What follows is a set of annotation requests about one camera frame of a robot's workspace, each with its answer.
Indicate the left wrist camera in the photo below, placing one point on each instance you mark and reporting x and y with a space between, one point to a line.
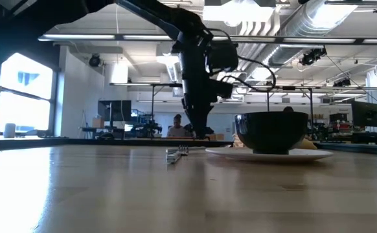
223 89

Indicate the black overhead camera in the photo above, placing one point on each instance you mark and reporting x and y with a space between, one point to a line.
311 56

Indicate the silver spiral ventilation duct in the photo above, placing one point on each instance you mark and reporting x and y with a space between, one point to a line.
305 22

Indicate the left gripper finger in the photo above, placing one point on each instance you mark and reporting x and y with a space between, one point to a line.
205 119
196 119

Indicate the white speckled plate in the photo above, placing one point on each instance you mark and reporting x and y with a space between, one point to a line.
227 152

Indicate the cardboard box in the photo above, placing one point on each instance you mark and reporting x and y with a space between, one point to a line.
98 123
217 137

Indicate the black background robot arm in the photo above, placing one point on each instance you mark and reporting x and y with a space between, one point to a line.
148 127

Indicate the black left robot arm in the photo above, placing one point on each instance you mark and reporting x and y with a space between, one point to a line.
46 19

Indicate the white ceiling light panel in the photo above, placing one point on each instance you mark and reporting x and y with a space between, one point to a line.
240 13

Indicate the white cylinder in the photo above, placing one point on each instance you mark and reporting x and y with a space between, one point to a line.
9 130

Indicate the white ceiling slat panels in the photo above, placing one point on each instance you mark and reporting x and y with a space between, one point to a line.
250 48

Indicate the folded yellow cloth napkin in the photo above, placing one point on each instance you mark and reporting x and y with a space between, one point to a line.
308 145

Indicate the red and black bowl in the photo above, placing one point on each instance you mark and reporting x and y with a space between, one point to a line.
271 131

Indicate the silver fork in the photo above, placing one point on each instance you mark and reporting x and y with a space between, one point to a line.
173 157

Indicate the black round ceiling device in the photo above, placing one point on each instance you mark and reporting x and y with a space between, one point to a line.
94 60

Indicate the overhead light bar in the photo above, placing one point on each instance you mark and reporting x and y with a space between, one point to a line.
118 37

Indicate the black computer monitor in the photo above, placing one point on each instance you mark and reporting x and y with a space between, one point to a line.
366 115
114 110

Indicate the person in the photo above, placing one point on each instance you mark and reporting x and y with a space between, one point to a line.
177 129
288 109

